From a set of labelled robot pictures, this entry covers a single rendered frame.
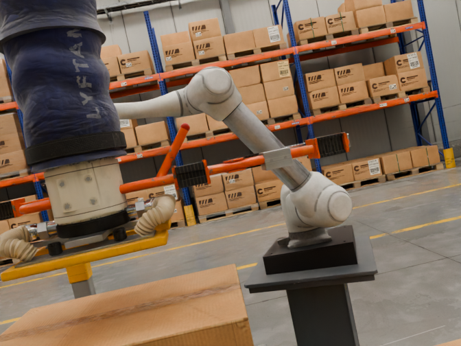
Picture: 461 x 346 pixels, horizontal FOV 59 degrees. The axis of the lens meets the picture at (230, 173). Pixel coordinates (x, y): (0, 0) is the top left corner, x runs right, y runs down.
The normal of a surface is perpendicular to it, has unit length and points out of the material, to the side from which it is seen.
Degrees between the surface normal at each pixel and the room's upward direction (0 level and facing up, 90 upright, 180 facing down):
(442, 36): 90
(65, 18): 69
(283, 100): 86
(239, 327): 90
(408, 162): 92
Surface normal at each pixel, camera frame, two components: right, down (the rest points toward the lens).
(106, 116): 0.80, -0.25
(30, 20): -0.04, -0.25
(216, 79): 0.23, -0.15
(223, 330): 0.05, 0.04
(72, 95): 0.46, -0.33
